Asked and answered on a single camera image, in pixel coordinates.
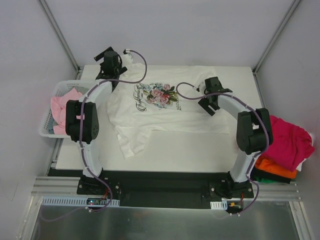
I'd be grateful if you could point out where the white floral t shirt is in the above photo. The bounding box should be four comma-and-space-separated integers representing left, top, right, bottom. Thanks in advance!
106, 63, 229, 159

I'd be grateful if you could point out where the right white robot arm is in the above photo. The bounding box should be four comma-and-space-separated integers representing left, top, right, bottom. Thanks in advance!
198, 76, 273, 199

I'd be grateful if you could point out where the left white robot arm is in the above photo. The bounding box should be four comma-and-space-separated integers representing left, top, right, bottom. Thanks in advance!
65, 47, 127, 195

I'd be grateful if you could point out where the white plastic laundry basket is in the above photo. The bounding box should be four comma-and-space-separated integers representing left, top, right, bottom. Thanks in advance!
39, 80, 94, 139

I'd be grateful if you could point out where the pink t shirt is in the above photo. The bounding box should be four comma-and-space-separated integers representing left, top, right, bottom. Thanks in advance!
49, 87, 83, 135

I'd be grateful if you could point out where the orange t shirt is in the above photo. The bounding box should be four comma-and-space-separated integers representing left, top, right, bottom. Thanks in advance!
254, 156, 298, 179

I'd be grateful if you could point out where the black t shirt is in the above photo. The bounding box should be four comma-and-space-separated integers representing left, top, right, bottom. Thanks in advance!
250, 166, 294, 184

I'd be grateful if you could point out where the magenta t shirt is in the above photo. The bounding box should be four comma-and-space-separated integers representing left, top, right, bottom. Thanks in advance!
261, 115, 315, 172

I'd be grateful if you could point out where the green t shirt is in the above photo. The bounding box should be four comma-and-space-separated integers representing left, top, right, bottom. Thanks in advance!
254, 176, 278, 184

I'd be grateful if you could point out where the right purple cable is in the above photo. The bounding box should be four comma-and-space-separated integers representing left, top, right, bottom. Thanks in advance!
175, 82, 273, 219

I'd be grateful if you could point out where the purple cable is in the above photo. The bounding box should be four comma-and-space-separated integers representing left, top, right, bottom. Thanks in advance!
175, 82, 273, 219
39, 49, 148, 222

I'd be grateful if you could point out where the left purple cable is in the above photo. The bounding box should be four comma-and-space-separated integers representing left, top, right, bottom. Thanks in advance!
39, 49, 148, 222

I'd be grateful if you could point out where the left aluminium frame post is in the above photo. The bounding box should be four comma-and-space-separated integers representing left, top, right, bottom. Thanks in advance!
37, 0, 81, 74

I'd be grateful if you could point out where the aluminium frame post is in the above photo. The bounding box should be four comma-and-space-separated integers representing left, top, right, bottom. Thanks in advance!
252, 0, 302, 76
37, 0, 81, 74

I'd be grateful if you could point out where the right white cable duct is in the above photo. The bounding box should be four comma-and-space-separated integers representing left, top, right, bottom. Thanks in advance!
210, 200, 228, 211

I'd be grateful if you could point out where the white cable duct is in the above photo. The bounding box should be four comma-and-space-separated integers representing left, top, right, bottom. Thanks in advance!
42, 196, 120, 208
210, 200, 228, 211

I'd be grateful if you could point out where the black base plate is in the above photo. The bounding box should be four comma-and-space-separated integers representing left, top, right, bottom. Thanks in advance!
48, 169, 258, 209

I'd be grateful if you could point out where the right aluminium frame post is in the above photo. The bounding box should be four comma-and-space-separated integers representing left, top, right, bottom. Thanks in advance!
252, 0, 302, 76

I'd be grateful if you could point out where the aluminium rail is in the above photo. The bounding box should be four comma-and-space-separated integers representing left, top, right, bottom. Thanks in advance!
30, 137, 303, 201

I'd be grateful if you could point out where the left white cable duct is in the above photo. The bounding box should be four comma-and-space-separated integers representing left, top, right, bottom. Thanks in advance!
42, 196, 120, 208

